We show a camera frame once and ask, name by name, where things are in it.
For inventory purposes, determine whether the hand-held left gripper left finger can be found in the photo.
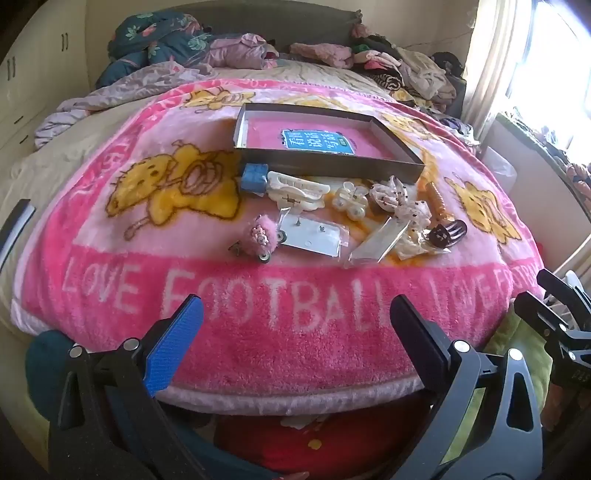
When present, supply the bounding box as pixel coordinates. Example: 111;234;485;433
48;294;205;480

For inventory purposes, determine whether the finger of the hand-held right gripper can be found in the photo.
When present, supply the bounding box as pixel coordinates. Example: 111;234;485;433
537;269;591;324
513;292;583;365

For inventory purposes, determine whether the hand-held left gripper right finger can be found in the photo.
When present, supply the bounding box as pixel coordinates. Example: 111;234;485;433
388;294;544;480

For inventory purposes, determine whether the brown hair clip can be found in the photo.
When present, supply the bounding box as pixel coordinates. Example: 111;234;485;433
427;220;468;252

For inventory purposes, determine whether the clear plastic packet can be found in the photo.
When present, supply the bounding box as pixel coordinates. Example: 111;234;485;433
348;216;416;267

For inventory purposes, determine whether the speckled white hair claw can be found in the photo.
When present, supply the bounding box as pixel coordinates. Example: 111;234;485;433
369;175;409;215
392;200;432;232

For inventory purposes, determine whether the clear packet with earring card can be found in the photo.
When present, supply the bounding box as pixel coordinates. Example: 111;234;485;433
276;207;352;267

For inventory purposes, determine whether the small white bow hair clip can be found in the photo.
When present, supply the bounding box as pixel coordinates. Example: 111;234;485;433
333;181;368;219

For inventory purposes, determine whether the small blue plastic box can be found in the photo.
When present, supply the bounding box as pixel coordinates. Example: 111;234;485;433
240;162;269;197

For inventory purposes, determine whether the grey shallow cardboard box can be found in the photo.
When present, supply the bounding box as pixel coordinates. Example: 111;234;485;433
233;102;426;184

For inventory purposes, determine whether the person's left forearm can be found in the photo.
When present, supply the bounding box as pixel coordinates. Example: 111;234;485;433
25;330;93;421

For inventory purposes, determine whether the yellow green cloth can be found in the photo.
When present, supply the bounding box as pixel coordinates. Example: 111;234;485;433
482;314;552;444

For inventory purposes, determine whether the pink printed blanket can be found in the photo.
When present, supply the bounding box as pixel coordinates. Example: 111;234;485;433
9;78;546;416

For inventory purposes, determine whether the white side cabinet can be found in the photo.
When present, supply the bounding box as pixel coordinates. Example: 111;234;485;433
480;111;591;278

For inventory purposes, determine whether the cream bow hair clip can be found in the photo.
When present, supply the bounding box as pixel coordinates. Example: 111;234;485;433
392;231;438;259

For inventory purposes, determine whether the clear plastic bag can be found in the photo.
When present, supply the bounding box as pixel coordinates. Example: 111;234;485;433
484;147;518;185

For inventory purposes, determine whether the person's red printed clothing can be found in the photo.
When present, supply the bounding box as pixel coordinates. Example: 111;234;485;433
215;406;430;480

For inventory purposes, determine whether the pink fluffy hair clip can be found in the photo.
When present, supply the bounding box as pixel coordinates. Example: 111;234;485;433
229;216;289;265

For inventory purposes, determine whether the white hair claw clip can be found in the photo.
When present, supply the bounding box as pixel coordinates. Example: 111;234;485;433
267;171;331;214

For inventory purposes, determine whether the black flat bar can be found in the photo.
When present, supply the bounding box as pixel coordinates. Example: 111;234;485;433
0;198;36;273

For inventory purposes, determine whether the cream curtain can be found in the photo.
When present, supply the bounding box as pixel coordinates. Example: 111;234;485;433
462;0;525;139

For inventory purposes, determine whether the grey purple floral blanket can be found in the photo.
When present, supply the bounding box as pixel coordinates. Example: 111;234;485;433
34;62;218;148

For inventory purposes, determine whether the pile of mixed clothes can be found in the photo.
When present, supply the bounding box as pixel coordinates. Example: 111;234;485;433
351;23;467;116

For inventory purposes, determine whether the light purple pajama garment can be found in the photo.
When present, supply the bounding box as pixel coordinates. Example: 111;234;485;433
203;32;280;70

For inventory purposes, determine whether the dark floral quilt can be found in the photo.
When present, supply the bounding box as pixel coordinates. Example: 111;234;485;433
95;11;218;88

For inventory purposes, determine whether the pink fuzzy garment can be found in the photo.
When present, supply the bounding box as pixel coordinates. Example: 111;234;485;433
290;42;354;70

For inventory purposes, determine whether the cream wardrobe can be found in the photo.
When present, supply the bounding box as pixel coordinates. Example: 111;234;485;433
0;0;90;155

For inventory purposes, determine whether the grey headboard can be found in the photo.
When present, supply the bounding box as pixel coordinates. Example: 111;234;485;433
152;0;363;47

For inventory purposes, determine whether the orange spiral hair tie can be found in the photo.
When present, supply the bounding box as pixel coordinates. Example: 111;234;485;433
427;181;455;222

